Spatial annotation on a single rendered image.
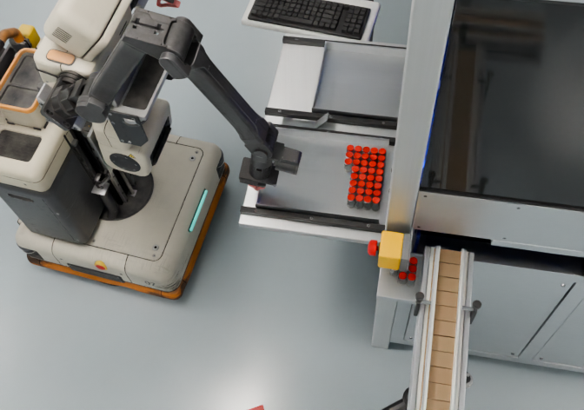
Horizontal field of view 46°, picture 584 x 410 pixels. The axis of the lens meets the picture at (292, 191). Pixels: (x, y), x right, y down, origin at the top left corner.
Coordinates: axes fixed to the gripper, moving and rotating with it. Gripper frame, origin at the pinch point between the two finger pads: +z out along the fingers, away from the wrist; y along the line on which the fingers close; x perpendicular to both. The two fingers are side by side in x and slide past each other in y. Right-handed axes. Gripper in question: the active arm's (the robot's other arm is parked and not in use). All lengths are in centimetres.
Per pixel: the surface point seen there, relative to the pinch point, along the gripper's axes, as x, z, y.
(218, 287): 4, 95, -9
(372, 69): 48, -2, 27
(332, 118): 26.6, -2.2, 17.1
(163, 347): -23, 98, -24
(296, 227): -9.0, 1.1, 13.0
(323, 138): 20.2, -0.6, 15.8
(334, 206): -1.4, -0.9, 22.0
